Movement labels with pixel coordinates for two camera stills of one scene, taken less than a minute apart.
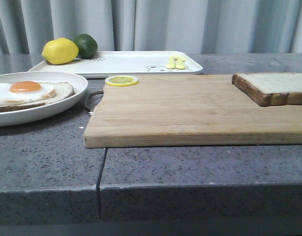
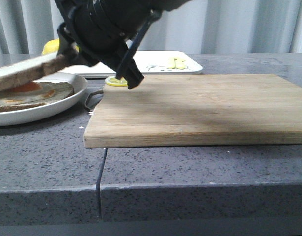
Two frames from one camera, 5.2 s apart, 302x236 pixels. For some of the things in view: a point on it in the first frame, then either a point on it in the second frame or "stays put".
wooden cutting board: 189,110 stays put
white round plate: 30,113 stays put
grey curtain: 25,27 stays put
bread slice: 274,88 to 21,73
